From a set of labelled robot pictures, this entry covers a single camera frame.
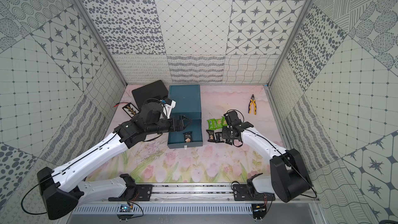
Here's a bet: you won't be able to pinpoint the aluminium mounting rail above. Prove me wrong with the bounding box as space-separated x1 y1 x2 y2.
62 181 319 205

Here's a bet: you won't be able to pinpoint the yellow black pliers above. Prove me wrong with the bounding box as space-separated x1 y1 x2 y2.
248 95 257 115

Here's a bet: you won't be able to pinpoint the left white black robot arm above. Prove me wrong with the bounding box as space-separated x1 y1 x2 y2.
36 100 192 220

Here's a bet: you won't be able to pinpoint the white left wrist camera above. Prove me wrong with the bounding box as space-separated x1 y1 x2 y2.
160 98 176 119

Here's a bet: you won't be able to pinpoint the teal drawer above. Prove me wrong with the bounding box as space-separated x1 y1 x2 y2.
167 119 203 149

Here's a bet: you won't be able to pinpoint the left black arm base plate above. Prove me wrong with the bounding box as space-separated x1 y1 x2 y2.
108 184 153 202

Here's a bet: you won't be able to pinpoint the teal plastic drawer cabinet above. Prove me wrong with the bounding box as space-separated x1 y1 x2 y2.
169 85 202 120

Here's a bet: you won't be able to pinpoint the white slotted cable duct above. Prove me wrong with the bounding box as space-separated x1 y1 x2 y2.
73 203 252 215

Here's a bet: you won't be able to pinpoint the green cookie packet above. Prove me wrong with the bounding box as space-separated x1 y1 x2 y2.
222 116 228 126
207 119 223 130

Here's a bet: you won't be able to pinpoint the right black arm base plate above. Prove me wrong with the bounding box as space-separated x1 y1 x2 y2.
230 182 276 202

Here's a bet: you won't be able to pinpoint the black plastic case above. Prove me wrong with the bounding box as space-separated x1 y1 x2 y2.
132 80 169 110

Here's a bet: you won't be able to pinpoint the black snack packet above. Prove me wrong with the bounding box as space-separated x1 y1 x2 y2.
215 132 224 143
183 132 193 143
206 130 217 143

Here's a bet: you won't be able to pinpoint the green circuit board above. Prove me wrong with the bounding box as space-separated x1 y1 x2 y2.
119 204 132 213

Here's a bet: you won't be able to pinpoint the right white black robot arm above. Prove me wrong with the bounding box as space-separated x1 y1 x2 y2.
222 110 314 203

